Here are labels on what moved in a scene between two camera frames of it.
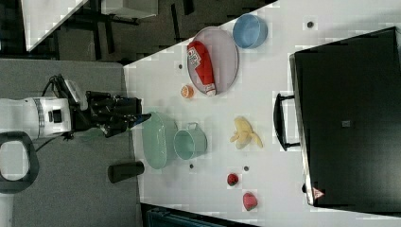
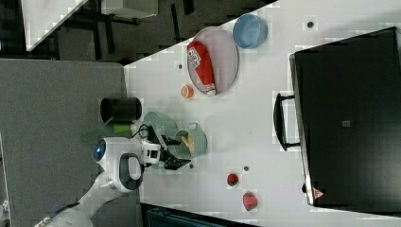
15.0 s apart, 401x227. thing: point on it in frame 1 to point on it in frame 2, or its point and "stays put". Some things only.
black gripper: x=112 y=114 to x=168 y=163
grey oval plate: x=223 y=56 stays put
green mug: x=190 y=143 stays put
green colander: x=158 y=133 stays put
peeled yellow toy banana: x=244 y=133 to x=189 y=143
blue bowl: x=249 y=31 stays put
